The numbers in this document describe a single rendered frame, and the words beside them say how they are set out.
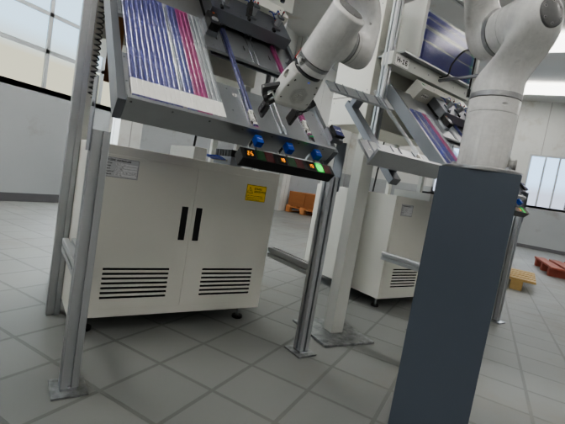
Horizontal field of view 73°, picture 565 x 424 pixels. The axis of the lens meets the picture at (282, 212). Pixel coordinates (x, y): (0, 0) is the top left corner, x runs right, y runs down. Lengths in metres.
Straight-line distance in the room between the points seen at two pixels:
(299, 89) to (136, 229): 0.71
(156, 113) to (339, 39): 0.47
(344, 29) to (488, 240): 0.59
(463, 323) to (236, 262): 0.84
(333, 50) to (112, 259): 0.92
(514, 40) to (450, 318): 0.67
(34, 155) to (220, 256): 3.09
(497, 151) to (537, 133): 9.82
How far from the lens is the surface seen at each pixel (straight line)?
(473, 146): 1.08
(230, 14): 1.52
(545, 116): 10.98
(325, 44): 0.92
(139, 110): 1.01
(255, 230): 1.52
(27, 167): 4.31
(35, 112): 4.32
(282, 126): 1.24
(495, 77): 1.11
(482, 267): 1.04
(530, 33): 1.10
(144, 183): 1.33
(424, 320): 1.07
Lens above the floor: 0.60
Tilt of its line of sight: 5 degrees down
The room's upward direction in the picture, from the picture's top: 10 degrees clockwise
